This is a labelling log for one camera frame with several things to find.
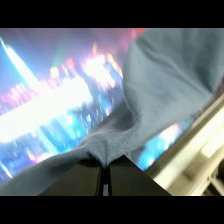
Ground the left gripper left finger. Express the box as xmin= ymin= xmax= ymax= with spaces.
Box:
xmin=38 ymin=161 xmax=104 ymax=197

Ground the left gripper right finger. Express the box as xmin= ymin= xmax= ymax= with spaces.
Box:
xmin=107 ymin=154 xmax=172 ymax=197

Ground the grey-blue shirt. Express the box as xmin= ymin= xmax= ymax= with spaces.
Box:
xmin=0 ymin=28 xmax=224 ymax=197

